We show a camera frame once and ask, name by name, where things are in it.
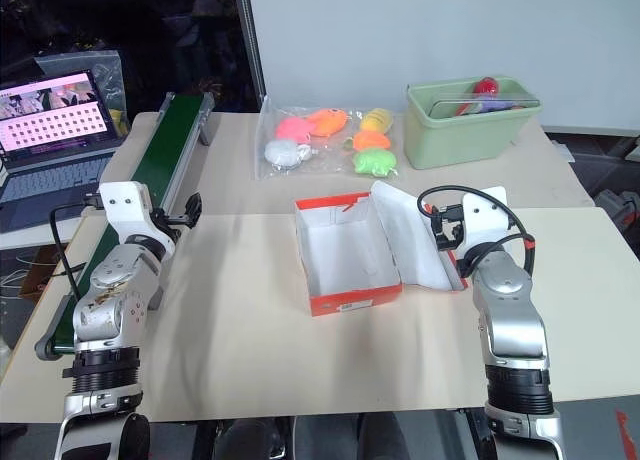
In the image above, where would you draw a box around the purple toy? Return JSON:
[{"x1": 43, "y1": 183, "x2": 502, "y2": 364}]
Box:
[{"x1": 474, "y1": 98, "x2": 516, "y2": 113}]

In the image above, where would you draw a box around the orange shoe box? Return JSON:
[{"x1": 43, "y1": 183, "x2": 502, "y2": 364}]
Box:
[{"x1": 292, "y1": 181, "x2": 472, "y2": 319}]

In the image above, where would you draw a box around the light green plastic bin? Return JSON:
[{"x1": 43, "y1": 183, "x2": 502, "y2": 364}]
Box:
[{"x1": 405, "y1": 76, "x2": 544, "y2": 172}]

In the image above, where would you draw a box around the green toy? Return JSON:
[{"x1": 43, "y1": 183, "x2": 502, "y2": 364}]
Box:
[{"x1": 352, "y1": 148, "x2": 395, "y2": 178}]

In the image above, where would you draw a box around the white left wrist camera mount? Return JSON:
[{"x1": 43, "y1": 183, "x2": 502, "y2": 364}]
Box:
[{"x1": 97, "y1": 180, "x2": 180, "y2": 257}]

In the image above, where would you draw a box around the red toy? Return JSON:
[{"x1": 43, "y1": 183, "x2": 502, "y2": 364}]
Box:
[{"x1": 471, "y1": 77, "x2": 502, "y2": 98}]

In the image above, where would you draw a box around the green conveyor belt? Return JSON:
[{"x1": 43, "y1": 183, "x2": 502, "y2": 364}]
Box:
[{"x1": 33, "y1": 91, "x2": 215, "y2": 362}]

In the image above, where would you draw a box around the red black device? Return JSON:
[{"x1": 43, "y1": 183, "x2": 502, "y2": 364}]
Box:
[{"x1": 592, "y1": 188, "x2": 640, "y2": 243}]

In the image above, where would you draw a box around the white round toy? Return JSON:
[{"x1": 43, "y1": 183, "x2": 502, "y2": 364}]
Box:
[{"x1": 263, "y1": 138, "x2": 302, "y2": 170}]

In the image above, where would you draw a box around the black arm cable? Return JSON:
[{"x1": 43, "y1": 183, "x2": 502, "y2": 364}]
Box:
[
  {"x1": 416, "y1": 183, "x2": 537, "y2": 281},
  {"x1": 47, "y1": 193, "x2": 103, "y2": 301}
]

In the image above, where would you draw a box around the aluminium frame post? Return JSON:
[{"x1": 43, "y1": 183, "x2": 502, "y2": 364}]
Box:
[{"x1": 237, "y1": 0, "x2": 267, "y2": 114}]

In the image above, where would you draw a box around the grey foil bag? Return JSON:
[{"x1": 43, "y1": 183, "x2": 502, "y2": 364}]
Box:
[{"x1": 33, "y1": 49, "x2": 127, "y2": 137}]

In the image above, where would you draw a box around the small orange toy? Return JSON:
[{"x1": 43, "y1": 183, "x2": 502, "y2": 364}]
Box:
[{"x1": 351, "y1": 130, "x2": 392, "y2": 152}]

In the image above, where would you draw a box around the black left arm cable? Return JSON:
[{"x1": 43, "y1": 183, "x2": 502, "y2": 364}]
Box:
[{"x1": 47, "y1": 193, "x2": 103, "y2": 301}]

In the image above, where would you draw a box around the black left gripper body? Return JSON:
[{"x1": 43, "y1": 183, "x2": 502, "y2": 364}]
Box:
[{"x1": 149, "y1": 205, "x2": 190, "y2": 231}]

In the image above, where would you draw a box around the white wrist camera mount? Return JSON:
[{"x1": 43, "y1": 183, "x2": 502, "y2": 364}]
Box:
[
  {"x1": 458, "y1": 185, "x2": 511, "y2": 255},
  {"x1": 97, "y1": 180, "x2": 180, "y2": 257}
]

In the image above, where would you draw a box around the orange fish toy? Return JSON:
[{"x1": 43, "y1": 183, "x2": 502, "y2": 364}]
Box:
[{"x1": 305, "y1": 107, "x2": 350, "y2": 138}]

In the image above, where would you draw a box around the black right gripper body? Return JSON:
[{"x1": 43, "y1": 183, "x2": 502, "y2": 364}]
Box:
[{"x1": 437, "y1": 214, "x2": 467, "y2": 242}]

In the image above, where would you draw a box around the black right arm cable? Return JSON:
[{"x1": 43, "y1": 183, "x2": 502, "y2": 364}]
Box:
[{"x1": 416, "y1": 183, "x2": 537, "y2": 281}]

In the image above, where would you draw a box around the clear plastic toy bag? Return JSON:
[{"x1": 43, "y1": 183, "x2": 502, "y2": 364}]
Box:
[{"x1": 253, "y1": 94, "x2": 405, "y2": 182}]

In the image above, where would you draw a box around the open laptop computer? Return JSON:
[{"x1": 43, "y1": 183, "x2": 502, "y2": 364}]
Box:
[{"x1": 0, "y1": 68, "x2": 127, "y2": 205}]

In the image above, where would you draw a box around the pink toy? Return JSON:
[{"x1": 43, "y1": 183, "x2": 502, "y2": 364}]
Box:
[{"x1": 275, "y1": 116, "x2": 315, "y2": 144}]

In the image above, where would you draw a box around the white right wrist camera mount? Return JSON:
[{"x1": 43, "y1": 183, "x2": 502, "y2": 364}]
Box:
[{"x1": 458, "y1": 185, "x2": 511, "y2": 255}]

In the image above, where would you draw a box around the dark rounded shape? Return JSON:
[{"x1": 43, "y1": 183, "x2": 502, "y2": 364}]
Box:
[{"x1": 218, "y1": 413, "x2": 292, "y2": 460}]

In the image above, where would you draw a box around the yellow toy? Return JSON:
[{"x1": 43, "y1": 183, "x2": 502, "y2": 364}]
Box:
[{"x1": 359, "y1": 108, "x2": 395, "y2": 133}]

